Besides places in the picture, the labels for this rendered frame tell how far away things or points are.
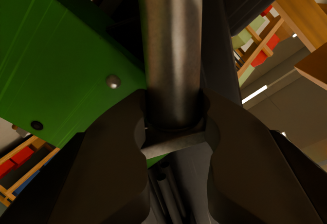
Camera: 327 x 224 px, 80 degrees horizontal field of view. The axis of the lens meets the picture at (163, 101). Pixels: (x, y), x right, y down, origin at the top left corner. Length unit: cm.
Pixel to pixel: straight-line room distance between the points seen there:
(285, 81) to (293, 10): 677
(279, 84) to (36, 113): 760
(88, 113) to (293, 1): 86
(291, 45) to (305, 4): 859
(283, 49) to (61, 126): 941
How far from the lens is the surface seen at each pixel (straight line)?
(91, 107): 17
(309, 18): 96
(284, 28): 402
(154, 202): 21
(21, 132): 42
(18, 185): 536
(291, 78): 767
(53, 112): 18
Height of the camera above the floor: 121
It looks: 7 degrees up
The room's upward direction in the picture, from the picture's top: 135 degrees clockwise
